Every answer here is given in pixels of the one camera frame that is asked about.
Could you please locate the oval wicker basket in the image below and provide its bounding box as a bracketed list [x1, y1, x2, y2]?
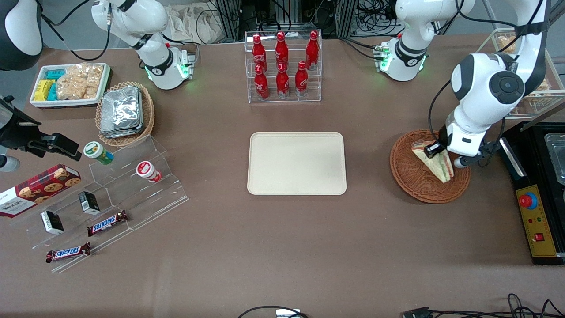
[95, 81, 156, 148]

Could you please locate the red tartan cookie box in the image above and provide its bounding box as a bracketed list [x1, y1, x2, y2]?
[0, 163, 82, 218]

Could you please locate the black cable bundle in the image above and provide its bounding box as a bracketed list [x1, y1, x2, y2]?
[356, 0, 400, 38]

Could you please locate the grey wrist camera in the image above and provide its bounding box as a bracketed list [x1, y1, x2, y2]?
[453, 141, 497, 169]
[0, 154, 21, 173]

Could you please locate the triangle sandwich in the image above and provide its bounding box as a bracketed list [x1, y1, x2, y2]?
[411, 140, 456, 184]

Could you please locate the silver foil packet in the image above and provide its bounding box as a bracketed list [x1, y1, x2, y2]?
[99, 118, 145, 139]
[101, 86, 142, 129]

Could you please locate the Snickers chocolate bar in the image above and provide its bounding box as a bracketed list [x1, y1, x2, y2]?
[87, 210, 129, 237]
[45, 242, 92, 264]

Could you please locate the black appliance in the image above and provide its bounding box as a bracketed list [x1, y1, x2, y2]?
[498, 121, 565, 266]

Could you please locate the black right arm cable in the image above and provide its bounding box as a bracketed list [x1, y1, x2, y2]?
[41, 0, 111, 62]

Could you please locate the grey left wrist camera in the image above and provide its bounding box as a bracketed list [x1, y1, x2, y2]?
[453, 141, 497, 169]

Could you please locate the clear acrylic stepped stand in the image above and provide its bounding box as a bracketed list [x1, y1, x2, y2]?
[11, 135, 191, 274]

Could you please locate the red lid snack cup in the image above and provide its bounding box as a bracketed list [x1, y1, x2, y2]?
[135, 160, 162, 184]

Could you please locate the clear acrylic bottle rack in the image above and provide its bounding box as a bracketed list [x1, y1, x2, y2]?
[244, 30, 323, 104]

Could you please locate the white wire basket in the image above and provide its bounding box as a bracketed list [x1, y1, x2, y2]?
[476, 27, 565, 120]

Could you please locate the red cola bottle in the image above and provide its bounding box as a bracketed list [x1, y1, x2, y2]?
[294, 61, 309, 97]
[305, 30, 320, 71]
[275, 32, 290, 71]
[253, 65, 270, 100]
[275, 63, 291, 99]
[252, 34, 268, 74]

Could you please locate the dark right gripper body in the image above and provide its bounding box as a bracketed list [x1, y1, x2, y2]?
[0, 95, 41, 151]

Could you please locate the round brown wicker basket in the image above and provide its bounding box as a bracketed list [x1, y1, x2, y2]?
[390, 129, 471, 204]

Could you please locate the yellow control panel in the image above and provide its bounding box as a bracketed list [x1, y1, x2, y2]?
[515, 184, 559, 258]

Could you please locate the green lid snack cup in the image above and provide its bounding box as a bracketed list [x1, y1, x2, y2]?
[83, 141, 115, 166]

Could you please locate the white rectangular snack tray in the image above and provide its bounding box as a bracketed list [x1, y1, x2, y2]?
[30, 63, 111, 108]

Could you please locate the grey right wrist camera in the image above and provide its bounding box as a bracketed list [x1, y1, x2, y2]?
[0, 154, 21, 173]

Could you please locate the beige cloth bag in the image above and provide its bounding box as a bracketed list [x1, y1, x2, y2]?
[165, 4, 226, 45]

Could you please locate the black cable with white plug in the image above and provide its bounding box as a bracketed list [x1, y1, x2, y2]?
[237, 305, 310, 318]

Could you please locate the beige plastic tray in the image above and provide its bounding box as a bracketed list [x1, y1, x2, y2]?
[247, 132, 347, 196]

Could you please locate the clear plastic container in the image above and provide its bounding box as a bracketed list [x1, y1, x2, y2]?
[545, 132, 565, 186]

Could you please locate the clear bag of crackers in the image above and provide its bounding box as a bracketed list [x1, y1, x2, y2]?
[56, 63, 105, 101]

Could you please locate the small black box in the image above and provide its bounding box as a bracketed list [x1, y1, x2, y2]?
[40, 210, 65, 235]
[78, 190, 101, 216]

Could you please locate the yellow snack packet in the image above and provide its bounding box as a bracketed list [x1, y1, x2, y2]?
[34, 79, 56, 102]

